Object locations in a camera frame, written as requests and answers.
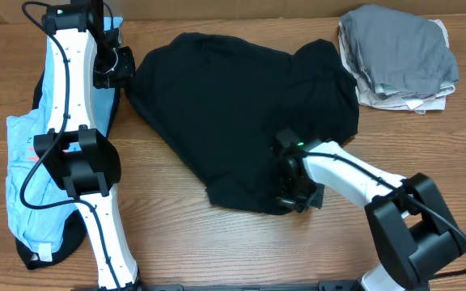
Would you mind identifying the black bottom shirt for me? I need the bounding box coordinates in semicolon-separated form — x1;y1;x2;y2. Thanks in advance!
6;72;121;270

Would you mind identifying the light blue t-shirt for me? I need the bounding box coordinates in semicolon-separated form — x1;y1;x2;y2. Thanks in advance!
6;27;120;269

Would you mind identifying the black t-shirt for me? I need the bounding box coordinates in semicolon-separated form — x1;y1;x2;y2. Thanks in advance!
125;33;359;215

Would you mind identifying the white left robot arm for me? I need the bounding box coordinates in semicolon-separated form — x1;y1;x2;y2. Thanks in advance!
33;0;142;290

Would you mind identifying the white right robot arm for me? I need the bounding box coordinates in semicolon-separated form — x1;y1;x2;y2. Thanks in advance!
273;129;466;290

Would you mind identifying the gray folded garment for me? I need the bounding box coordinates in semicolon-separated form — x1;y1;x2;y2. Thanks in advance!
340;5;460;100

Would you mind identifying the beige folded garment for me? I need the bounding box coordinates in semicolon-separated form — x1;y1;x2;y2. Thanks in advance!
338;22;455;114

